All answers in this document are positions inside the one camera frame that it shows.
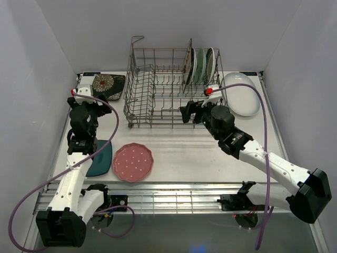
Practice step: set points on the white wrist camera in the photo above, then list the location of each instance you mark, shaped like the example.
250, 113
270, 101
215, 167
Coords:
82, 90
212, 95

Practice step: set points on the pink dotted scalloped plate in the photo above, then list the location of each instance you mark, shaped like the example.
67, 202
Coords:
132, 162

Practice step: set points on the white oval plate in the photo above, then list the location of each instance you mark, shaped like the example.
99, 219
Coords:
241, 100

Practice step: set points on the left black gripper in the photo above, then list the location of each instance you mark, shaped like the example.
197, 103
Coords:
102, 109

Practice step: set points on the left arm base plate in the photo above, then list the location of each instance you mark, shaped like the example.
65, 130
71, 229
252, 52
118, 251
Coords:
119, 200

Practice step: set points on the grey wire dish rack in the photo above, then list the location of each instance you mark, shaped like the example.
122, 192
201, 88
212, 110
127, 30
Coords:
154, 89

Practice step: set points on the green floral plate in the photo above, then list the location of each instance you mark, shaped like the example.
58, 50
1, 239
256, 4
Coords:
200, 67

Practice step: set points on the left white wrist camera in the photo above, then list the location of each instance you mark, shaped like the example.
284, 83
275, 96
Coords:
82, 90

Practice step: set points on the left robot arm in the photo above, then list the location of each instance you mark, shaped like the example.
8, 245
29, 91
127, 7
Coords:
63, 223

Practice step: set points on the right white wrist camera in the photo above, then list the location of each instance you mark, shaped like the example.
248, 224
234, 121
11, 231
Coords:
212, 95

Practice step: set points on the green red rimmed white plate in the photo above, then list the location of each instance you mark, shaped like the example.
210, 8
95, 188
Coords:
210, 65

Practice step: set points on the cream floral square plate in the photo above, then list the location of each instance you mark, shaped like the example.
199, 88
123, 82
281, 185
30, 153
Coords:
187, 66

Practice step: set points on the dark teal plate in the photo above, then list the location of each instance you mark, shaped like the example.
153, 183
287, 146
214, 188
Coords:
101, 162

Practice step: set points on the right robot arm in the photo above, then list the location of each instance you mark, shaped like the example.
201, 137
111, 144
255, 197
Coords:
303, 192

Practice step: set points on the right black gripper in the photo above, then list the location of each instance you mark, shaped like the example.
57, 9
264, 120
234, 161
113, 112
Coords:
191, 108

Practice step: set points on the black floral square plate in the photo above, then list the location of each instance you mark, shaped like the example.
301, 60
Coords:
109, 85

